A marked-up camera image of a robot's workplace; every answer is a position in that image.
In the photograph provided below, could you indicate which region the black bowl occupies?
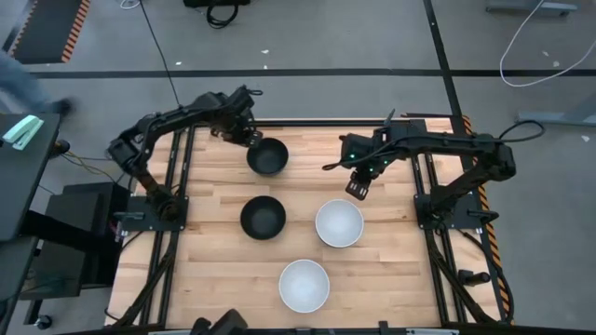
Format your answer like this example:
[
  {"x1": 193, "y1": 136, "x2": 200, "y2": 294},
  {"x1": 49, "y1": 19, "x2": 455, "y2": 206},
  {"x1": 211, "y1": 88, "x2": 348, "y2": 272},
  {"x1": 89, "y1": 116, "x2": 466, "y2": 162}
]
[
  {"x1": 239, "y1": 195, "x2": 287, "y2": 241},
  {"x1": 246, "y1": 137, "x2": 290, "y2": 177}
]

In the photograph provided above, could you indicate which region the coiled black cable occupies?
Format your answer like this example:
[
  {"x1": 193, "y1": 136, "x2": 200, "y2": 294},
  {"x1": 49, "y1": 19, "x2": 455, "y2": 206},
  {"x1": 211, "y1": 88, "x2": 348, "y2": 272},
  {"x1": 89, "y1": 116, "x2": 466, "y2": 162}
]
[{"x1": 206, "y1": 0, "x2": 239, "y2": 30}]

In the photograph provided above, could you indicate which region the black equipment cabinet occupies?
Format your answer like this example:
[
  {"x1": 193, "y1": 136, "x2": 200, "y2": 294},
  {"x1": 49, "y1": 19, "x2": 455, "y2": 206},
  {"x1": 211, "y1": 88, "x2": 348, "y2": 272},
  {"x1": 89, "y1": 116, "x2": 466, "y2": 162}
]
[{"x1": 20, "y1": 181, "x2": 131, "y2": 299}]

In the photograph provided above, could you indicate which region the black desk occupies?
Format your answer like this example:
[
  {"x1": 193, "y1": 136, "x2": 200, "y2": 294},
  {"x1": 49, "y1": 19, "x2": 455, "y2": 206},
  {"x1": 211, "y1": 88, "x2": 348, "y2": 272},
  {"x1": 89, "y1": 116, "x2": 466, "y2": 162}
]
[{"x1": 0, "y1": 113, "x2": 61, "y2": 243}]

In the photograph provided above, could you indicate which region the thin black floor cable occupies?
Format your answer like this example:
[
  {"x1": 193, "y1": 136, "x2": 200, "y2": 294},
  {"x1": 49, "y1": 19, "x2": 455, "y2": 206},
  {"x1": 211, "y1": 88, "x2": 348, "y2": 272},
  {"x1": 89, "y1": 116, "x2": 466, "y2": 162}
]
[{"x1": 139, "y1": 0, "x2": 182, "y2": 107}]

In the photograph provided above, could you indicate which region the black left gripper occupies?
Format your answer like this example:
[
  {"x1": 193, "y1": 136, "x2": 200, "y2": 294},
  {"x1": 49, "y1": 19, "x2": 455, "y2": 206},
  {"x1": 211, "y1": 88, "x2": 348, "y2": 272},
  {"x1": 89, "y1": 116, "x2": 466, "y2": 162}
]
[{"x1": 209, "y1": 86, "x2": 264, "y2": 148}]

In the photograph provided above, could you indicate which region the person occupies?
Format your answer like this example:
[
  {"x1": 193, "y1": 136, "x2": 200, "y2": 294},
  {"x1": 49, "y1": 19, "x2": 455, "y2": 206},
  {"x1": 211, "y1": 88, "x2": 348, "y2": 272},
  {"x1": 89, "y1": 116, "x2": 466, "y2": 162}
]
[{"x1": 0, "y1": 48, "x2": 75, "y2": 117}]

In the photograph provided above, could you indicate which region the white bowl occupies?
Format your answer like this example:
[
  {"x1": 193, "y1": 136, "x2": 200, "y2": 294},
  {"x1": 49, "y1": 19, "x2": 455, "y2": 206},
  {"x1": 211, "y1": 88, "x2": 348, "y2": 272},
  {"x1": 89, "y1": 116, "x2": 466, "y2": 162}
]
[
  {"x1": 278, "y1": 259, "x2": 331, "y2": 314},
  {"x1": 315, "y1": 199, "x2": 365, "y2": 248}
]

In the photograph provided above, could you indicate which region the small black clamp device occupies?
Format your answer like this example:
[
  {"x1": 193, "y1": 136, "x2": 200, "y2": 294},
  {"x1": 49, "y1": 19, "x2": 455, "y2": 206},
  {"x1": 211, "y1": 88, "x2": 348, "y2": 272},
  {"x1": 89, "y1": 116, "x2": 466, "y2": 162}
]
[{"x1": 458, "y1": 268, "x2": 492, "y2": 287}]

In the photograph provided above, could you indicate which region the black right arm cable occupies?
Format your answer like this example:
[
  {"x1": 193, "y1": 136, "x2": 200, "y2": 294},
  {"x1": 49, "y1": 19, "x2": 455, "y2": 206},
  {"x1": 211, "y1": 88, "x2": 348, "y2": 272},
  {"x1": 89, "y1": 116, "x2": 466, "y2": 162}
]
[{"x1": 497, "y1": 119, "x2": 547, "y2": 143}]

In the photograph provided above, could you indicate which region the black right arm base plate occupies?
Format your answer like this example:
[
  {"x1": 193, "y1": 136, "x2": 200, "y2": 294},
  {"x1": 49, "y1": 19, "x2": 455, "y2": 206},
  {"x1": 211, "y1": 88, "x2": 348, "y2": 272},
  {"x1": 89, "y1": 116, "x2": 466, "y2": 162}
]
[{"x1": 413, "y1": 193, "x2": 486, "y2": 230}]

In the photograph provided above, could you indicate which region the yellow wire bundle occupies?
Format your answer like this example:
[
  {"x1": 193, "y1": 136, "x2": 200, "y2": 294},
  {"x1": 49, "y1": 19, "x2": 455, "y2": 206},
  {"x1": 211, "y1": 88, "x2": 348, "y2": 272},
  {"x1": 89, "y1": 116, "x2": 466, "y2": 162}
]
[{"x1": 60, "y1": 151, "x2": 118, "y2": 183}]

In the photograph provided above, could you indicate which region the white floor cable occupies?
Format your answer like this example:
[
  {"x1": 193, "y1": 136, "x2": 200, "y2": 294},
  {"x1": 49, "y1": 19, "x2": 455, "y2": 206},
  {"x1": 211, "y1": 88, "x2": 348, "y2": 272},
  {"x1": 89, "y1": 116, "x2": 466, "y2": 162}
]
[{"x1": 499, "y1": 0, "x2": 596, "y2": 88}]

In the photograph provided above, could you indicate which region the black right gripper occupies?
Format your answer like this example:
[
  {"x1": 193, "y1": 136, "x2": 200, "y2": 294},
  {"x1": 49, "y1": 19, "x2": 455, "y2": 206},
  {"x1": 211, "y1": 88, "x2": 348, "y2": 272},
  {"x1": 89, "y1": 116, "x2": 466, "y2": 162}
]
[{"x1": 341, "y1": 132, "x2": 390, "y2": 202}]

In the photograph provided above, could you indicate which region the black table-level camera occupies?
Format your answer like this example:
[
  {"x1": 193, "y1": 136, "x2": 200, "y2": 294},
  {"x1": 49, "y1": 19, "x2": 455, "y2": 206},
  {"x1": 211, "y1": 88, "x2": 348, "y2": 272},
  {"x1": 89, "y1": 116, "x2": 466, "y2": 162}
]
[{"x1": 190, "y1": 308, "x2": 249, "y2": 335}]

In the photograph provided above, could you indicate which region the black hazard-striped floor mat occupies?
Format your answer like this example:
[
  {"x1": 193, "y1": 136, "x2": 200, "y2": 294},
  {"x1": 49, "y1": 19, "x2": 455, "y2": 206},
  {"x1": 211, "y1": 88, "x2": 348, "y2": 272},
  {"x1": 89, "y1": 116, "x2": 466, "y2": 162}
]
[{"x1": 8, "y1": 0, "x2": 92, "y2": 65}]

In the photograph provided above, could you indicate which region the orange black hazard tape strip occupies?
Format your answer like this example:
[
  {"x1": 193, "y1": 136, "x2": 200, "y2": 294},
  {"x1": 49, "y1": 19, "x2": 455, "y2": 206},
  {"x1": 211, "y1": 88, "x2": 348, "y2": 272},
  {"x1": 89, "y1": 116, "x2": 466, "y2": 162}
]
[{"x1": 462, "y1": 115, "x2": 514, "y2": 323}]

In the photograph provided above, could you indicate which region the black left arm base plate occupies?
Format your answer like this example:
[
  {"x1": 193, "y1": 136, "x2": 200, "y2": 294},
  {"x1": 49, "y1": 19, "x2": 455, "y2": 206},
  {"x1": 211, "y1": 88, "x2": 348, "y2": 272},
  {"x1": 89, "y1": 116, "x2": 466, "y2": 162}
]
[{"x1": 121, "y1": 194, "x2": 190, "y2": 233}]

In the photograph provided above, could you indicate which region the mint green stapler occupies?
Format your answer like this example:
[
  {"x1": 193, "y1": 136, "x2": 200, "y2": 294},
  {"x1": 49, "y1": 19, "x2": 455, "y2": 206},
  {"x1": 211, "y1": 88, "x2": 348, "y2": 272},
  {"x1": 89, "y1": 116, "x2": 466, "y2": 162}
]
[{"x1": 2, "y1": 114, "x2": 46, "y2": 151}]

